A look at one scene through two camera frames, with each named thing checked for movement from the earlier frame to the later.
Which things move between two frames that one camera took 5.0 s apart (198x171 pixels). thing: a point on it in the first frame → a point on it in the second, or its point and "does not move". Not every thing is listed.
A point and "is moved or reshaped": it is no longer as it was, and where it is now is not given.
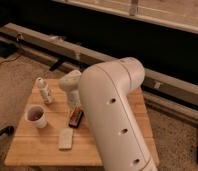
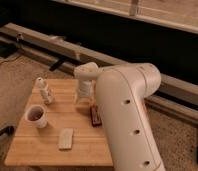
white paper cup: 36,114 does not move
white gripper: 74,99 → 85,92
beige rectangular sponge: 65,140 does not move
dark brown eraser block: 75,118 is moved or reshaped
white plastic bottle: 45,92 does not move
